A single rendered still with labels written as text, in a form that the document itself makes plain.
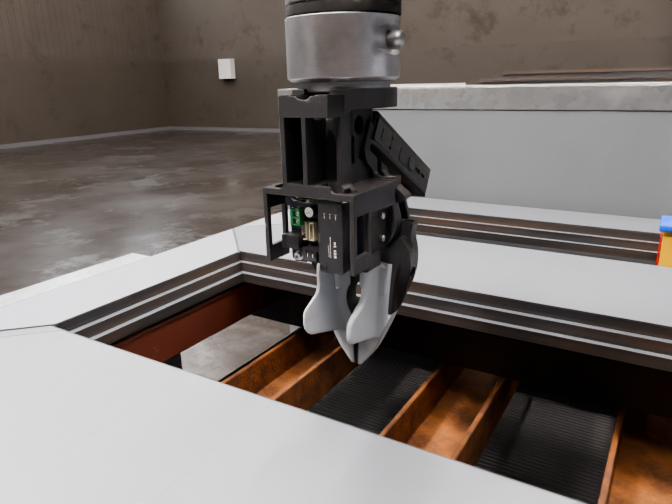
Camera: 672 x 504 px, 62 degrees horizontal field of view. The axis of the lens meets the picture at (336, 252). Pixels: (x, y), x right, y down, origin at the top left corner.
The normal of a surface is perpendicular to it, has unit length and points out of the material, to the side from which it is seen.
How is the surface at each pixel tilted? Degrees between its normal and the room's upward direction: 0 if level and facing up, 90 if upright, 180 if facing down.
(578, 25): 90
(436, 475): 0
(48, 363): 0
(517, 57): 90
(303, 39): 90
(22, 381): 0
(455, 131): 90
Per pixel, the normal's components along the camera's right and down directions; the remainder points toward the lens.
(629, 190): -0.52, 0.26
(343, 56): -0.01, 0.30
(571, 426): -0.02, -0.96
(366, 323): 0.85, 0.18
